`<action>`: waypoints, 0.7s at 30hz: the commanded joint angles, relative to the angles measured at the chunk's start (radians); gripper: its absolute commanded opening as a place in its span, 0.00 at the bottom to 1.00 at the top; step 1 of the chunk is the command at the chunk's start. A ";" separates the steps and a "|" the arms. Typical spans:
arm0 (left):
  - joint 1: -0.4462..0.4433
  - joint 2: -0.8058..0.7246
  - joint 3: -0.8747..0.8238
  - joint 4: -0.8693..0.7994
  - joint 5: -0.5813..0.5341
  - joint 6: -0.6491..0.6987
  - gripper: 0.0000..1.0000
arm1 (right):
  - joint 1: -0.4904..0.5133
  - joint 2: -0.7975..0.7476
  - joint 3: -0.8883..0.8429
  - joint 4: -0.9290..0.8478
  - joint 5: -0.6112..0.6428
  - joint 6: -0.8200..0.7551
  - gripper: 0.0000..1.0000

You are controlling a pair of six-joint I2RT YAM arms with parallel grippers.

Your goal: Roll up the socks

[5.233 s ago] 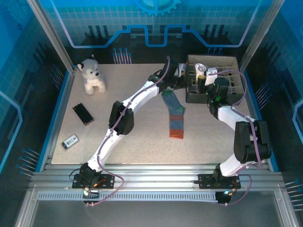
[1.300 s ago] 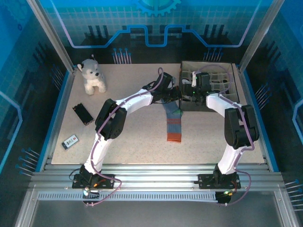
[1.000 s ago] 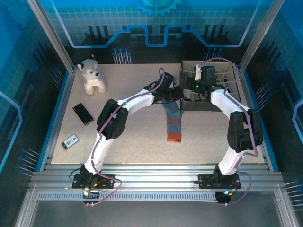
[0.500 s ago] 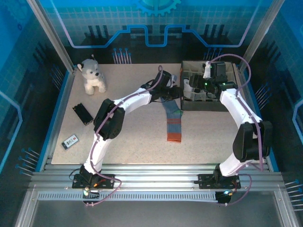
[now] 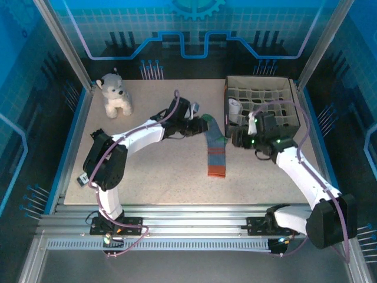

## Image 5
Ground dark fabric sock organizer box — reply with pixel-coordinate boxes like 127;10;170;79
223;75;302;140

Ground slotted grey cable duct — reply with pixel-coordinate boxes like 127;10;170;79
46;239;273;252

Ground aluminium mounting rail beam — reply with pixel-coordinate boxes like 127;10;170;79
35;203;354;240

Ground blue sock orange stripes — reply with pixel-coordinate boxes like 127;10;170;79
201;113;229;179

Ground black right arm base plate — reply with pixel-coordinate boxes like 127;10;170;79
246;216;297;236

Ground grey white plush husky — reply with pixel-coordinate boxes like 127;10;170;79
96;67;134;119

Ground small circuit board with LED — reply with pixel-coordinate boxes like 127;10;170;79
267;235;291;258
101;232;125;258

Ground grey metal bench panel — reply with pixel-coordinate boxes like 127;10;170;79
17;235;373;283

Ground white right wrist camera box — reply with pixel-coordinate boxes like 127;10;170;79
246;113;259;137

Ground white sock black stripes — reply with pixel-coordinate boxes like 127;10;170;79
228;98;244;124

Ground aluminium frame post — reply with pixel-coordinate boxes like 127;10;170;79
31;0;95;93
296;0;356;91

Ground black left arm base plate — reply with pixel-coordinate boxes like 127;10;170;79
89;216;144;236

